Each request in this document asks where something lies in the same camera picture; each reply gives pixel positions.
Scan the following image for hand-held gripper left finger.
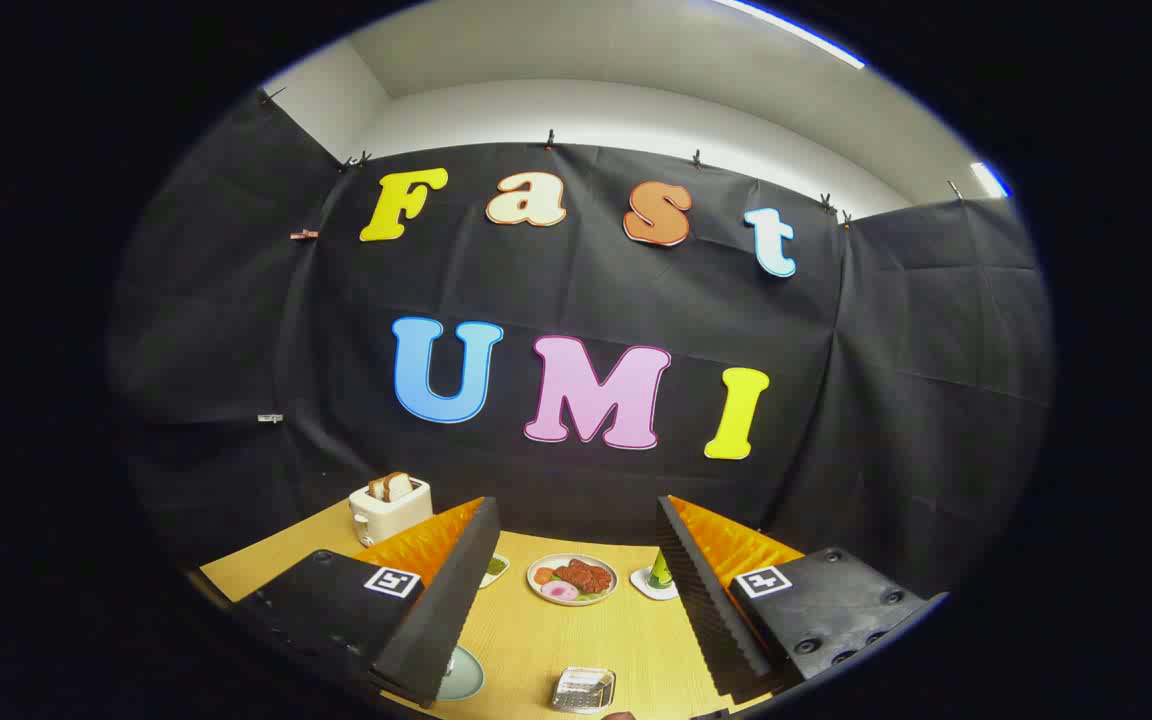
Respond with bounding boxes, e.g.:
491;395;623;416
232;496;502;711

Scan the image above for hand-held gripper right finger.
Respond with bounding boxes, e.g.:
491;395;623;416
656;494;949;706

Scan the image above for white square coaster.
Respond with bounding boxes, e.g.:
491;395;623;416
630;566;680;601

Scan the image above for light green plate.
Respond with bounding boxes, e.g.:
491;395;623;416
436;645;486;702

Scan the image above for white food plate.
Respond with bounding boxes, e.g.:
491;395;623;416
526;553;619;607

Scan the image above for white toaster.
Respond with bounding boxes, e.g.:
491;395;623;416
349;476;434;548

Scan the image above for brown meat pieces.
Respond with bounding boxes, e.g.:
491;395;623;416
554;559;610;594

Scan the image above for perforated metal basket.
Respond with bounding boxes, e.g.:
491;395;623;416
550;667;617;714

